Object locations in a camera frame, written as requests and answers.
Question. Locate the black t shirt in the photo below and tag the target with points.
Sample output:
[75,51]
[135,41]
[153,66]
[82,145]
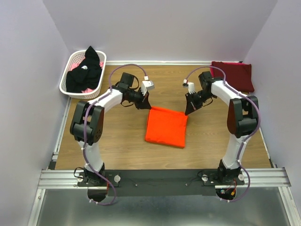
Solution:
[92,62]

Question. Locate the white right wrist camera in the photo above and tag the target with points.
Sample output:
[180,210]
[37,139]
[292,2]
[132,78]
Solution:
[191,87]

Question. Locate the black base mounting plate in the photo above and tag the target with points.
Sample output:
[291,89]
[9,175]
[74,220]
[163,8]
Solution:
[158,182]

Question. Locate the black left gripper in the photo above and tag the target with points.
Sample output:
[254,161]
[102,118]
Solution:
[143,103]

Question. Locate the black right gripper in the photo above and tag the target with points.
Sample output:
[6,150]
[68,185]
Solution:
[191,106]

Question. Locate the orange t shirt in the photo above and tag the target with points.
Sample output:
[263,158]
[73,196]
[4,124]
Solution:
[166,127]

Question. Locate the aluminium extrusion rail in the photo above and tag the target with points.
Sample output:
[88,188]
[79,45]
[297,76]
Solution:
[64,179]

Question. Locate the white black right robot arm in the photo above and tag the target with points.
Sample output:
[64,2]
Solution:
[243,119]

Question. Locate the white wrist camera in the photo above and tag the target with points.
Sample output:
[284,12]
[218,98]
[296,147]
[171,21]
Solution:
[191,87]
[147,86]

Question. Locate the white plastic laundry basket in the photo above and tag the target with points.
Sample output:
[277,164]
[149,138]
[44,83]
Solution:
[77,57]

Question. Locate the folded maroon t shirt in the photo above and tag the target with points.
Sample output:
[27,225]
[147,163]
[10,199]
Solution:
[238,75]

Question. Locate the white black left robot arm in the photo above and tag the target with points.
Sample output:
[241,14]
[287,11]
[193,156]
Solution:
[88,118]

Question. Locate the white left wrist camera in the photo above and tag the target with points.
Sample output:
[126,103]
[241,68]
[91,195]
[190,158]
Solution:
[147,86]

